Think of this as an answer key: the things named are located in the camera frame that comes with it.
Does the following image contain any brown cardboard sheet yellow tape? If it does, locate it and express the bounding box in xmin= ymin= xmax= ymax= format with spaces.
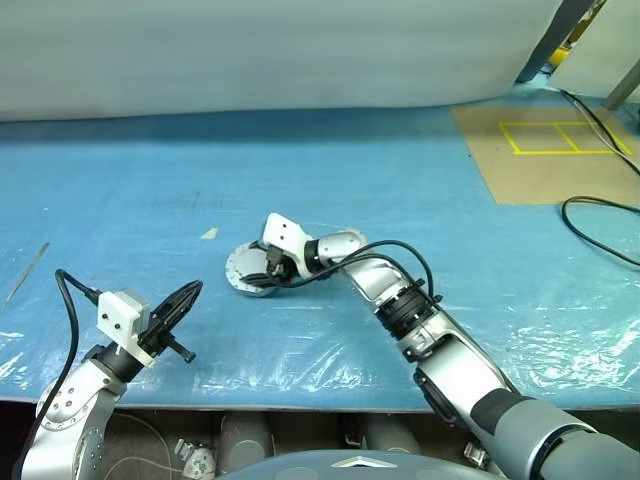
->
xmin=451 ymin=103 xmax=640 ymax=206

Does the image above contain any white panel board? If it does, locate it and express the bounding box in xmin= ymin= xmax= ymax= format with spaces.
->
xmin=548 ymin=0 xmax=640 ymax=110

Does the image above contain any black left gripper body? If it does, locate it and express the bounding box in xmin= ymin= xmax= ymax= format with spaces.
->
xmin=137 ymin=302 xmax=196 ymax=364

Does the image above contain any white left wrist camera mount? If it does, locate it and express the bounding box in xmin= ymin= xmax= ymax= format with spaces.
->
xmin=96 ymin=288 xmax=154 ymax=367

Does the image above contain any silver metal clamp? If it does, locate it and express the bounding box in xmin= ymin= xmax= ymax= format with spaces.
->
xmin=461 ymin=441 xmax=492 ymax=472

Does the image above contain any white connector bundle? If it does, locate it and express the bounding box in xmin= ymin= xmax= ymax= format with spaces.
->
xmin=171 ymin=436 xmax=217 ymax=480

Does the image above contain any blue plastic table cover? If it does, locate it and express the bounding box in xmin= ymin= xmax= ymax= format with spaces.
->
xmin=0 ymin=92 xmax=640 ymax=412

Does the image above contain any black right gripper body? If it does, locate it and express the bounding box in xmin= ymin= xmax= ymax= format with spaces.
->
xmin=264 ymin=243 xmax=297 ymax=287

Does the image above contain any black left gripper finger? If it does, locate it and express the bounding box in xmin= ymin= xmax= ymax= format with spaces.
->
xmin=151 ymin=279 xmax=204 ymax=316
xmin=162 ymin=284 xmax=204 ymax=331

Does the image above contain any black looped floor cable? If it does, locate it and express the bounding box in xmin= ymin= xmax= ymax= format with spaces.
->
xmin=561 ymin=196 xmax=640 ymax=267

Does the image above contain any thin grey strip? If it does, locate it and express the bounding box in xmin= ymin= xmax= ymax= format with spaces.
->
xmin=2 ymin=242 xmax=51 ymax=307

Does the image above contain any grey robot torso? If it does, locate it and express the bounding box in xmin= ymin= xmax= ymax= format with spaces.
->
xmin=213 ymin=448 xmax=484 ymax=480

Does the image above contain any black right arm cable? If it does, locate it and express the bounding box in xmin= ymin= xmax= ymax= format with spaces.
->
xmin=279 ymin=241 xmax=437 ymax=304

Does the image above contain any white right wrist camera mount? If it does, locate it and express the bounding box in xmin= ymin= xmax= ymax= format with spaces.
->
xmin=261 ymin=212 xmax=309 ymax=279

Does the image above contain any thin white wire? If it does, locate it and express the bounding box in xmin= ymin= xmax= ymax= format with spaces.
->
xmin=98 ymin=412 xmax=177 ymax=480

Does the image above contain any black and white cable pair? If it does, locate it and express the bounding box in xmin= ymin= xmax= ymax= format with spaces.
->
xmin=558 ymin=88 xmax=640 ymax=177

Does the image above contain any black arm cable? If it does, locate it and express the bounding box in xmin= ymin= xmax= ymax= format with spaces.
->
xmin=9 ymin=268 xmax=104 ymax=480
xmin=279 ymin=241 xmax=437 ymax=304

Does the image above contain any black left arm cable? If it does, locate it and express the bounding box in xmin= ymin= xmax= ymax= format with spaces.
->
xmin=9 ymin=268 xmax=104 ymax=480

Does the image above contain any white backdrop sheet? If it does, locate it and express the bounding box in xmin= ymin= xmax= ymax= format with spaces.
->
xmin=0 ymin=0 xmax=599 ymax=124

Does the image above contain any grey metal leg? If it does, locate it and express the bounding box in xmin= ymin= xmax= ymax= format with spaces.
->
xmin=603 ymin=62 xmax=640 ymax=112

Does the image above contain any grey rounded cylinder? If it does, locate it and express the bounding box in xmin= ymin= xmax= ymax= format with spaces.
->
xmin=218 ymin=412 xmax=275 ymax=474
xmin=358 ymin=413 xmax=427 ymax=455

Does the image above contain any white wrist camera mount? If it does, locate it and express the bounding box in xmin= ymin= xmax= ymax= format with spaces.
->
xmin=261 ymin=212 xmax=309 ymax=279
xmin=96 ymin=288 xmax=154 ymax=367

